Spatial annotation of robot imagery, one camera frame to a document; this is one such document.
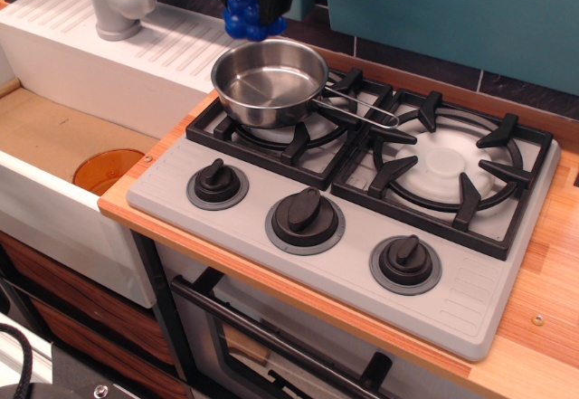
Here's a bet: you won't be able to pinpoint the blue toy blueberry cluster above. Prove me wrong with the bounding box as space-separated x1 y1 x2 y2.
222 0 288 42

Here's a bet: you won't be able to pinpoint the stainless steel pan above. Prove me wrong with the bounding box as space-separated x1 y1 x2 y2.
211 39 400 129

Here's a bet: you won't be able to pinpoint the black left stove knob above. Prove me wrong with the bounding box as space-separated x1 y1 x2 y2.
186 158 250 211

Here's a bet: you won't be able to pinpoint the black stove knob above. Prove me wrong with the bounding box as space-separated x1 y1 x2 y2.
265 187 346 256
369 234 442 296
186 158 250 211

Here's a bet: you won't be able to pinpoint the black middle stove knob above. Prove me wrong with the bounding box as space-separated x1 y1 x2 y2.
265 187 346 256

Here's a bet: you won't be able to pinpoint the grey toy stove top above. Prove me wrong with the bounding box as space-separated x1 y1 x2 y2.
125 48 563 363

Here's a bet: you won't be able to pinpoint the black right stove knob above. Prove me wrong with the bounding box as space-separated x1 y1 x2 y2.
369 234 442 296

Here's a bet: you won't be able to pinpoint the black left burner grate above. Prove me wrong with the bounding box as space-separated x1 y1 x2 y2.
185 69 394 190

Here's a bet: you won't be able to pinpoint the black burner grate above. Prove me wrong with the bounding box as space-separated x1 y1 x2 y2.
185 69 394 190
331 90 560 261

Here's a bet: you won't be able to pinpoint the white sink unit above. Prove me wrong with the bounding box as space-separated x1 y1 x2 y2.
1 0 236 308

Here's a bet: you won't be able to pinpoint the teal cabinet right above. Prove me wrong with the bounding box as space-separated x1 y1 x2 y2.
327 0 578 94

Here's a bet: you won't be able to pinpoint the black right burner grate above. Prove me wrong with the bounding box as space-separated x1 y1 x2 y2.
331 90 560 261

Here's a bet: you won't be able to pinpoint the wooden drawer fronts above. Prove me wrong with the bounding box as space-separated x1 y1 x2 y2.
1 234 193 398

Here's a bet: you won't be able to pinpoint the oven door with handle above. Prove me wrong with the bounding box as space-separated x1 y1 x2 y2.
169 266 494 399

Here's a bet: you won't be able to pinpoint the black braided cable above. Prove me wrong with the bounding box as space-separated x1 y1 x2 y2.
0 323 36 399

